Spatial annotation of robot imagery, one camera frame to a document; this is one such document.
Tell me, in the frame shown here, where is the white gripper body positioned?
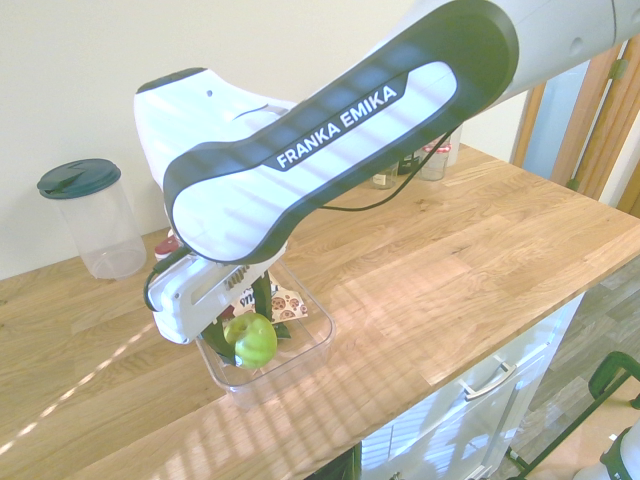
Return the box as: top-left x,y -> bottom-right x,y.
148,244 -> 287,346

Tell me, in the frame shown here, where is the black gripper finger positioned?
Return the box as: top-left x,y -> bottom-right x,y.
202,319 -> 236,365
251,272 -> 275,326

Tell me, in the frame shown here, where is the green apple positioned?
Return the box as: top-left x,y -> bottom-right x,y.
223,312 -> 279,371

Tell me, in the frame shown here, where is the clear plastic container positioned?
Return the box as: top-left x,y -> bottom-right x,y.
197,258 -> 335,409

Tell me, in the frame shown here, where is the cookie snack bag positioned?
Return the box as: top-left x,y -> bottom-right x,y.
222,279 -> 309,322

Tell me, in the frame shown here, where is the clear pitcher with green lid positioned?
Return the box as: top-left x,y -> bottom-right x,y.
36,158 -> 148,280

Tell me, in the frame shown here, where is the white cabinet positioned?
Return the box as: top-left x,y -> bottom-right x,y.
359,294 -> 586,480

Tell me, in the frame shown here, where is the green metal clamp stand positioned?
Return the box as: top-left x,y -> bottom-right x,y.
504,351 -> 640,480

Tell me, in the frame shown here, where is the metal cabinet handle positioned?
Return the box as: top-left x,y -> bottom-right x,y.
459,362 -> 518,401

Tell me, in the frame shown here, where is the wooden door frame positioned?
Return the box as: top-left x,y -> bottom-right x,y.
509,39 -> 640,217

